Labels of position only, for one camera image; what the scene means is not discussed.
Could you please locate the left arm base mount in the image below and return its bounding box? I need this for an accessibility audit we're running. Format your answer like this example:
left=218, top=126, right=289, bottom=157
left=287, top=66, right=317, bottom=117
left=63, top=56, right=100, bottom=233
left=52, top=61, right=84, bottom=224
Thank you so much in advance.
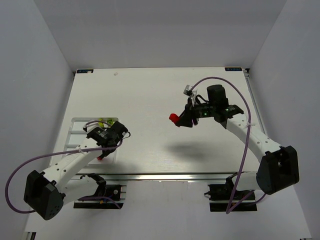
left=73, top=173, right=127, bottom=210

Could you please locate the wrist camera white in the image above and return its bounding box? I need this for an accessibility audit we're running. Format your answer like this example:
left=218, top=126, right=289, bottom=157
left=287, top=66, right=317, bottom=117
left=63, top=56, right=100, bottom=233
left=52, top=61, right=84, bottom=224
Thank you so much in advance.
left=183, top=85, right=198, bottom=106
left=82, top=120, right=104, bottom=133

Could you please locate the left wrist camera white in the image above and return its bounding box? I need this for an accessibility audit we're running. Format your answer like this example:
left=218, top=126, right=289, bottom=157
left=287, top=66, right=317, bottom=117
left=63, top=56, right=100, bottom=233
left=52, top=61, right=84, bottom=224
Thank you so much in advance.
left=82, top=120, right=104, bottom=133

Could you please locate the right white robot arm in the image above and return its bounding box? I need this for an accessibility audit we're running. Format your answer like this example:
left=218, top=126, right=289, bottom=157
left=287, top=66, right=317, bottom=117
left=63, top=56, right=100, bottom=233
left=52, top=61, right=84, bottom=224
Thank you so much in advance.
left=169, top=84, right=300, bottom=195

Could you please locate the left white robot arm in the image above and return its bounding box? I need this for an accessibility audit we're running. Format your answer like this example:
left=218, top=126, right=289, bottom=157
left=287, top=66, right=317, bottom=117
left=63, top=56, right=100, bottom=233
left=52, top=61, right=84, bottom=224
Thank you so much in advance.
left=23, top=121, right=129, bottom=221

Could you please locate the white divided sorting tray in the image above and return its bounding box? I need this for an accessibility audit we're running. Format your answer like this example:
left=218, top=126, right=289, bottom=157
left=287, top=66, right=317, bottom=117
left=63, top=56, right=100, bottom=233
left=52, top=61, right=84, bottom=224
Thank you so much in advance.
left=64, top=117, right=119, bottom=167

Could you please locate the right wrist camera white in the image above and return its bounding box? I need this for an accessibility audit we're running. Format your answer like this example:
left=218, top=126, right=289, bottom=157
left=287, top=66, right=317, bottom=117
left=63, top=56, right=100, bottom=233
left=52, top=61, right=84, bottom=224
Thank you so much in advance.
left=183, top=85, right=198, bottom=106

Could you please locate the blue corner label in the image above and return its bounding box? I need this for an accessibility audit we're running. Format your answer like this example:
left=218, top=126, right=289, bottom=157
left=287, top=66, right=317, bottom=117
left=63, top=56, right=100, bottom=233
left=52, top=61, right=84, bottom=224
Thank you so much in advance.
left=76, top=69, right=94, bottom=74
left=224, top=67, right=243, bottom=72

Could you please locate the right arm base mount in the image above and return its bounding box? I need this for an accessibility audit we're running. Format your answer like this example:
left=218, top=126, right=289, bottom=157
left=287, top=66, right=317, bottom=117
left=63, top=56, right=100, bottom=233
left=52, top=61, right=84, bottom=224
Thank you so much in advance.
left=204, top=177, right=258, bottom=213

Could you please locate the large red rounded lego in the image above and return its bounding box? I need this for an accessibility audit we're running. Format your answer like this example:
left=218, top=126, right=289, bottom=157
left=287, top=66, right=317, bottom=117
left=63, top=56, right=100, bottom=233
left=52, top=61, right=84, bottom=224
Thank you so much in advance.
left=168, top=113, right=180, bottom=125

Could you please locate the left blue corner label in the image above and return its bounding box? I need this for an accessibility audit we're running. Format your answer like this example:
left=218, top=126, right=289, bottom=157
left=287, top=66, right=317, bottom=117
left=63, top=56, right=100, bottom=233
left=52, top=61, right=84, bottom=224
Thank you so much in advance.
left=76, top=69, right=94, bottom=74

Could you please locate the right blue corner label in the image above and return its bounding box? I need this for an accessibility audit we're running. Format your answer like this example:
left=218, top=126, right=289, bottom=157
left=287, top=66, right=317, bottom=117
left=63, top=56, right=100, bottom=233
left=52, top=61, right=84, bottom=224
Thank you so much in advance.
left=224, top=67, right=243, bottom=72

